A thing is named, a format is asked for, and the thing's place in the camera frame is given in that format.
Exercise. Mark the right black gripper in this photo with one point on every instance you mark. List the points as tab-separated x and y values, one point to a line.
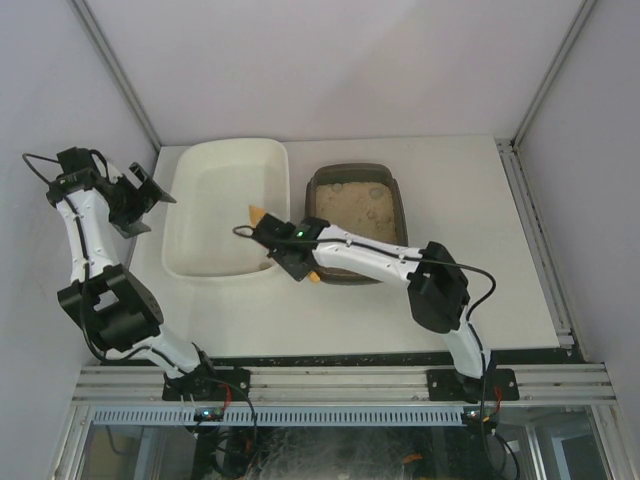
268	230

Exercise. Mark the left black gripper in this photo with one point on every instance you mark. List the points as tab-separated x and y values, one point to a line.
136	201

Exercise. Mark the yellow litter scoop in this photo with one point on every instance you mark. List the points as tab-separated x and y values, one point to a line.
256	216

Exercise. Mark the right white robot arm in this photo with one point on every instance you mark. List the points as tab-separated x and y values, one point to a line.
442	293

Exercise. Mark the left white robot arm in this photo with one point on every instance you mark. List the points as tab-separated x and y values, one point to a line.
119	317

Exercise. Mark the brown litter box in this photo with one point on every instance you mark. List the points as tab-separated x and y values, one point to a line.
362	198

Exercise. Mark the white plastic tub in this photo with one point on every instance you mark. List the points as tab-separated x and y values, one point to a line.
214	184

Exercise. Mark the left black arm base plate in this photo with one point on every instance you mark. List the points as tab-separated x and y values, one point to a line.
202	385

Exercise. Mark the aluminium front rail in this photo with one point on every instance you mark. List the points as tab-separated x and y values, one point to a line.
527	385

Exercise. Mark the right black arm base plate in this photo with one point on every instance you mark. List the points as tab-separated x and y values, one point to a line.
448	385

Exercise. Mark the left aluminium frame post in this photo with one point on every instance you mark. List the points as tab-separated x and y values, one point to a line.
107	55

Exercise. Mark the aluminium frame post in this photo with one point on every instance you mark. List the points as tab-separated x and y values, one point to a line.
107	55
559	59

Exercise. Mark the grey slotted cable duct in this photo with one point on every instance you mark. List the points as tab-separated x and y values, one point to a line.
280	416

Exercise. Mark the right aluminium side rail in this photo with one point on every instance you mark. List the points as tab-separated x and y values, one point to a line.
561	311

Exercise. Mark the right aluminium frame post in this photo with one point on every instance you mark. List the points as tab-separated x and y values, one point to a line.
559	59

